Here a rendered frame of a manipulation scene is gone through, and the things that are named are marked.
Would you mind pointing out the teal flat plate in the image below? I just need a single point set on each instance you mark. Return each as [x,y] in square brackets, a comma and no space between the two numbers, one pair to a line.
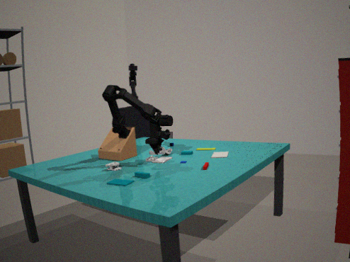
[119,182]

